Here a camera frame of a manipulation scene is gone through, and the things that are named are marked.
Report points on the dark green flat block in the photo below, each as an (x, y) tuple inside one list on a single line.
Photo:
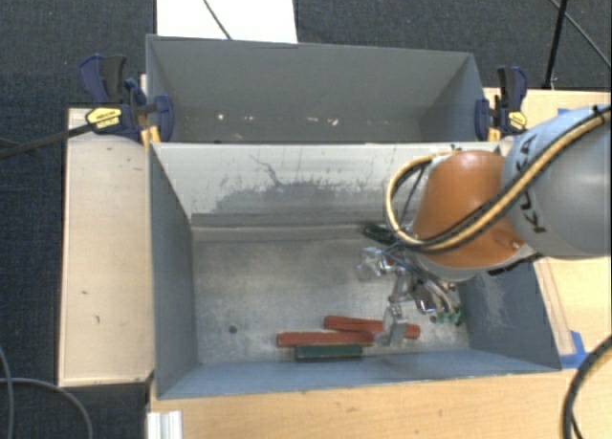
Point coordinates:
[(330, 352)]

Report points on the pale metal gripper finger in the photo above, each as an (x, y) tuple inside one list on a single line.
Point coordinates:
[(388, 320), (399, 333)]

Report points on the red-brown flat block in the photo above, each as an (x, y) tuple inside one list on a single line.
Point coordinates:
[(349, 323), (320, 338)]

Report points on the grey metal bin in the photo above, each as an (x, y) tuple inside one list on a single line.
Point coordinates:
[(287, 284)]

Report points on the black cylinder on white bracket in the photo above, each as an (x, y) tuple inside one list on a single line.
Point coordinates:
[(377, 231)]

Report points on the pale wood board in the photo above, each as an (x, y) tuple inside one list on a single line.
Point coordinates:
[(105, 260)]

